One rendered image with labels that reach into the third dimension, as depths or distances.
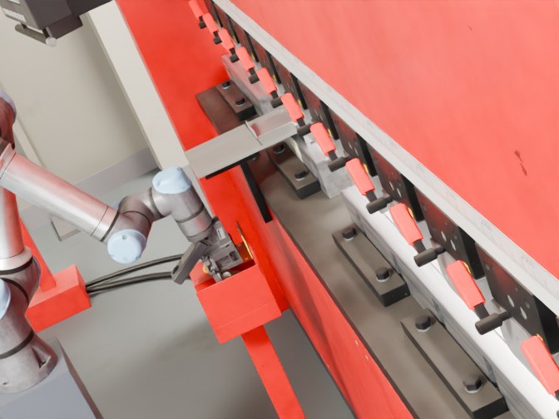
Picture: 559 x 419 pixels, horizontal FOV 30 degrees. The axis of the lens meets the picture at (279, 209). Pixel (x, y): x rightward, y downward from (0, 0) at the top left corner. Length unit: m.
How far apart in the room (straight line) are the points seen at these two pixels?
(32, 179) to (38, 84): 3.01
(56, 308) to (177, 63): 1.42
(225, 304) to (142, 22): 1.19
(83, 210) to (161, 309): 1.94
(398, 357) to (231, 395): 1.70
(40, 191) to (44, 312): 2.21
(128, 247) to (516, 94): 1.39
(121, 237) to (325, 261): 0.43
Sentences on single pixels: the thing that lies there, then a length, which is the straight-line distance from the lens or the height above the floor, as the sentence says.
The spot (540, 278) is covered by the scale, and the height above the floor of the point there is 1.30.
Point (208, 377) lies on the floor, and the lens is 3.60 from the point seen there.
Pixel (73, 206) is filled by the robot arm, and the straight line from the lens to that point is 2.21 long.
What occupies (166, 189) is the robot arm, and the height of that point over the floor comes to 1.07.
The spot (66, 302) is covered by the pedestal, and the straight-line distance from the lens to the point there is 4.37.
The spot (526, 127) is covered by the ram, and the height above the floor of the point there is 1.51.
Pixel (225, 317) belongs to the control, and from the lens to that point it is 2.43.
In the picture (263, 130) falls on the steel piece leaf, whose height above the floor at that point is 1.00.
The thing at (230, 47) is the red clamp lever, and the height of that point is 1.20.
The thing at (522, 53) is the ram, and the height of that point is 1.59.
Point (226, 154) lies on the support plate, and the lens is 2.50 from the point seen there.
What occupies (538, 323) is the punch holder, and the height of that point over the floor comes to 1.22.
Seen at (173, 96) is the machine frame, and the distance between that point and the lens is 3.38.
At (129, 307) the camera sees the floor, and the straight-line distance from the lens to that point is 4.25.
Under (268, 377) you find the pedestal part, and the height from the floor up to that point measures 0.48.
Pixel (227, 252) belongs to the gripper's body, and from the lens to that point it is 2.37.
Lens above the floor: 1.93
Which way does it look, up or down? 26 degrees down
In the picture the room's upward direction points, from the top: 23 degrees counter-clockwise
